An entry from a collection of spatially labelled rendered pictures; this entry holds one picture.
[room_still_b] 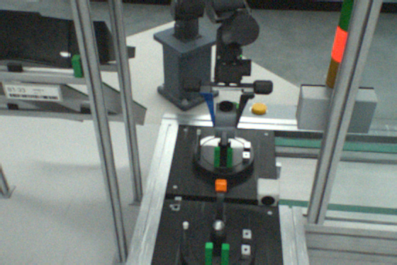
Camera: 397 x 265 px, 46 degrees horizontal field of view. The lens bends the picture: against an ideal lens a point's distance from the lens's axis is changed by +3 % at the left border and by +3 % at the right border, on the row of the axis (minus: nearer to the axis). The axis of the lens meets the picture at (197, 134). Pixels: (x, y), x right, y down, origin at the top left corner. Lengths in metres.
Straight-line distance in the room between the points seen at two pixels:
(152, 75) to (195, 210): 0.73
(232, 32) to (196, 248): 0.40
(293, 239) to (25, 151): 0.75
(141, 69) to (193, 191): 0.72
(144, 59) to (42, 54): 0.92
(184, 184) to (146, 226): 0.13
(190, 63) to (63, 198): 0.51
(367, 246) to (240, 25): 0.51
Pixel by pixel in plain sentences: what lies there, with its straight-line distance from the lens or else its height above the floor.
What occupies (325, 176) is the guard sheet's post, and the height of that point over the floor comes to 1.08.
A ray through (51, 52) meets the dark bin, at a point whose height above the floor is 1.32.
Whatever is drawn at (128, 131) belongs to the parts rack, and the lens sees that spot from 0.99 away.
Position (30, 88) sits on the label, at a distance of 0.76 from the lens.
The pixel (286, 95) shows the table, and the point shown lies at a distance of 1.50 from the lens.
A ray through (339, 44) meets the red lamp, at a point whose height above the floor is 1.34.
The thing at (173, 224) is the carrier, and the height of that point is 0.97.
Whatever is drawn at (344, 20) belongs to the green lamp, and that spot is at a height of 1.38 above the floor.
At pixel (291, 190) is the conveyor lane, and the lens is 1.09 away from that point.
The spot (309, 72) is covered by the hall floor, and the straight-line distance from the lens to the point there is 3.33.
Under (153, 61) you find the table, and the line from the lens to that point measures 1.66.
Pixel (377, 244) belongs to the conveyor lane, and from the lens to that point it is 1.04.
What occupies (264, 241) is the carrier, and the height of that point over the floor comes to 0.97.
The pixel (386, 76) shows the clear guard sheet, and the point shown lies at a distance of 0.79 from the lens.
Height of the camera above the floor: 1.68
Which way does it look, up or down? 39 degrees down
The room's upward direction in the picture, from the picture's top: straight up
